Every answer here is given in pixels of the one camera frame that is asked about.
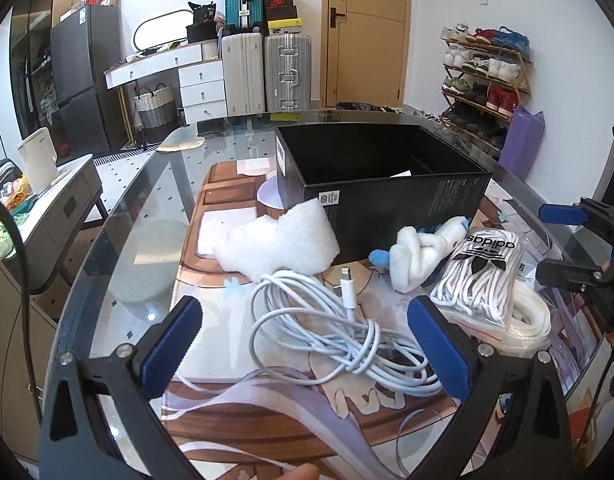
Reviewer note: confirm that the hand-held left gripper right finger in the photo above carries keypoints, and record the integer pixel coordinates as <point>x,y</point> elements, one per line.
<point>439,345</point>

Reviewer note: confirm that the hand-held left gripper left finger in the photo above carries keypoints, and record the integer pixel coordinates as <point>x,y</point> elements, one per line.
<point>169,345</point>

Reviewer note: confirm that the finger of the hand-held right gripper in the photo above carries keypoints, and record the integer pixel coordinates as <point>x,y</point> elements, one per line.
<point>562,213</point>
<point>562,270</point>

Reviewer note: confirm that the white printed packet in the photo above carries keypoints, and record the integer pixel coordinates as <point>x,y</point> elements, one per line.
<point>524,270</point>

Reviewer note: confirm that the bagged coil of laces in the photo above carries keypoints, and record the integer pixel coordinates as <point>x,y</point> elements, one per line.
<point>529,315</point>

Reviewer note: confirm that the printed bag of white shoelaces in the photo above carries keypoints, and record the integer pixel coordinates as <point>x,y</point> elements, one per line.
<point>479,280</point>

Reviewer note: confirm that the white and blue plush toy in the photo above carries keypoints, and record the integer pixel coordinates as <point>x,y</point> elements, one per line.
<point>412,260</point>

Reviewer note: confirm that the black cardboard box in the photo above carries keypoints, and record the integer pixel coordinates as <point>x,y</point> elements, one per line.
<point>387,210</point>

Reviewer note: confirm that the white foam piece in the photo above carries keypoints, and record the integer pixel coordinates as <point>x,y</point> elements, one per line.
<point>277,245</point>

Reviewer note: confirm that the person's left hand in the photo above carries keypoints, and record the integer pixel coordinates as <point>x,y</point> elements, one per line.
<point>299,472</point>

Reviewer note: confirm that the purple bag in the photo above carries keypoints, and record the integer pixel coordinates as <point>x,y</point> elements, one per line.
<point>522,140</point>

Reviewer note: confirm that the wooden shoe rack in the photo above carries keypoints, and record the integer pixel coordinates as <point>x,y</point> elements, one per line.
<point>524,67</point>

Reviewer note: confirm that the printed desk mat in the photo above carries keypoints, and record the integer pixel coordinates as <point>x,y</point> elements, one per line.
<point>337,435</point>

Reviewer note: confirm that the wooden cabinet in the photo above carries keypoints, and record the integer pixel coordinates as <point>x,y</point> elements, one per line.
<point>12,360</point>

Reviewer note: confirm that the rows of sneakers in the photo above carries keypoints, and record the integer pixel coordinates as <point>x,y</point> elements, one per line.
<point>487,67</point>

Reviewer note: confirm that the grey side table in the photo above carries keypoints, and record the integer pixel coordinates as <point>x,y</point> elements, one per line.
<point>62,215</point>

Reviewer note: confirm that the scattered slippers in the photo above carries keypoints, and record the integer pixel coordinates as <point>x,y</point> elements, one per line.
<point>407,111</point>

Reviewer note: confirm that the pile of colourful clothes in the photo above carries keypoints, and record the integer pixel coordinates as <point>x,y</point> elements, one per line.
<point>2,210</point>

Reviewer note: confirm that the white kettle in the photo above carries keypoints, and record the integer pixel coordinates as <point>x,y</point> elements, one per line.
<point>37,160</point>

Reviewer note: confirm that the black trash bag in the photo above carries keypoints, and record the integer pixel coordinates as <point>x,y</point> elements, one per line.
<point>359,106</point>

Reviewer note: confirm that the woven basket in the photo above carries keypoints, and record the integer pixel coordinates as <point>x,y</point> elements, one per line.
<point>156,107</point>

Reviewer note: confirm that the wooden door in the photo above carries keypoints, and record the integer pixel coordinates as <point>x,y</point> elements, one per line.
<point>372,35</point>

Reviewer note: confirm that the white dresser with drawers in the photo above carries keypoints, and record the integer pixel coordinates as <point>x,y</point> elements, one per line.
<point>199,85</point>

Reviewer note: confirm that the white suitcase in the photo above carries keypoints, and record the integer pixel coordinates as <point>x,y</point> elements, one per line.
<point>242,75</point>

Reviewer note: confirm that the black fridge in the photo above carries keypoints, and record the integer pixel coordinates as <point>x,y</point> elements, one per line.
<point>87,70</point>

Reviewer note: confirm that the white ribbed container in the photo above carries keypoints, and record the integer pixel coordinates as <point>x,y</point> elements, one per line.
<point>211,51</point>

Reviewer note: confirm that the silver suitcase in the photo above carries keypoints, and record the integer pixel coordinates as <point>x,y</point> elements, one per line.
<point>288,72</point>

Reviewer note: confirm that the oval mirror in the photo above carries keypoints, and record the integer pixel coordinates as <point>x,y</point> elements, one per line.
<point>162,30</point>

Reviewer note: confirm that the dark glass wardrobe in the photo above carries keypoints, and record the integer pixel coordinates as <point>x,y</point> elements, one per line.
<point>34,60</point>

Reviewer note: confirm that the yellow and black shoe box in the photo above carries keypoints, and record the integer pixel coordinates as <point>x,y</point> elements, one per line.
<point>282,24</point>

